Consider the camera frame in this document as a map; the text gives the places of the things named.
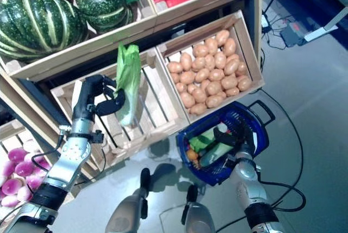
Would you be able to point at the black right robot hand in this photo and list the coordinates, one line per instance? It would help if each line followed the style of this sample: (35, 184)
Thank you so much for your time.
(242, 141)

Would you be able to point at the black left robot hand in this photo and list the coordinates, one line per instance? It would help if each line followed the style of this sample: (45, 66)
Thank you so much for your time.
(85, 99)

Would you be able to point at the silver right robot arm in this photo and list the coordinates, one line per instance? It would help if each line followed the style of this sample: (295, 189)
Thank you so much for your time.
(248, 173)

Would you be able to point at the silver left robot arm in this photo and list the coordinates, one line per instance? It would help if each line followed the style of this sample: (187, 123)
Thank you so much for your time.
(70, 156)

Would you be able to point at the blue plastic shopping basket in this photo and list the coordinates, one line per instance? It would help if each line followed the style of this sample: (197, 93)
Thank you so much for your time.
(206, 176)

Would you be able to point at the brown potato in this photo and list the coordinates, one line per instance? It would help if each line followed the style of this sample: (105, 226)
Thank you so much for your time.
(200, 50)
(174, 67)
(232, 65)
(187, 77)
(211, 45)
(232, 91)
(198, 63)
(198, 109)
(220, 59)
(213, 87)
(216, 74)
(214, 101)
(209, 61)
(202, 75)
(186, 61)
(187, 99)
(229, 46)
(180, 87)
(244, 83)
(222, 37)
(241, 69)
(229, 82)
(199, 94)

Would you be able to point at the large wooden pumpkin crate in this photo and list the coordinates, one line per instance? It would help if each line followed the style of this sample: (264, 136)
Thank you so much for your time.
(81, 49)

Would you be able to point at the small yellow orange vegetable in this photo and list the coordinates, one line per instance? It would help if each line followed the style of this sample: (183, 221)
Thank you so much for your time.
(196, 165)

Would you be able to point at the small orange round vegetable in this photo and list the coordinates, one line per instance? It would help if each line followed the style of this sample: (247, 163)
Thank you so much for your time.
(191, 155)

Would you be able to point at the purple white turnip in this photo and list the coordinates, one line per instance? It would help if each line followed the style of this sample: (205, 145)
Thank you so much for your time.
(6, 168)
(34, 181)
(17, 154)
(32, 158)
(12, 186)
(24, 193)
(24, 168)
(30, 146)
(9, 201)
(43, 165)

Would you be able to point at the wooden slatted crate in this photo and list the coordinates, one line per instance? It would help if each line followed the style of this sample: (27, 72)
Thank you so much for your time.
(152, 133)

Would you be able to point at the wooden turnip crate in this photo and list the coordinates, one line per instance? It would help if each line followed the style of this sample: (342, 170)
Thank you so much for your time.
(12, 128)

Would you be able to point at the silver right robot leg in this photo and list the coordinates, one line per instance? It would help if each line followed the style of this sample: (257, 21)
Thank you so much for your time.
(198, 216)

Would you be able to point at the silver robot leg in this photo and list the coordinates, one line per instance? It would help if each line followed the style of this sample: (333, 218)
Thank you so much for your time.
(127, 214)
(198, 216)

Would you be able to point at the wooden potato crate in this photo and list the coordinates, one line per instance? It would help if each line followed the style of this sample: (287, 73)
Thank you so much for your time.
(248, 50)

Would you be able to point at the grey power adapter box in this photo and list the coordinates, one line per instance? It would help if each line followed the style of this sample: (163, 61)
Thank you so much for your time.
(292, 33)

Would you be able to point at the white power strip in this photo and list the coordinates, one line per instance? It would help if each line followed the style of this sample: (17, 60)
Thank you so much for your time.
(264, 22)

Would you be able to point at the silver left robot leg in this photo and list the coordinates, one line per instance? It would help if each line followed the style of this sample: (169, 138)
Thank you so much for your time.
(127, 214)

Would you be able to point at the wooden carrot crate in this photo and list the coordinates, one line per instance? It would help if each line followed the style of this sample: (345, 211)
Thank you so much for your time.
(206, 1)

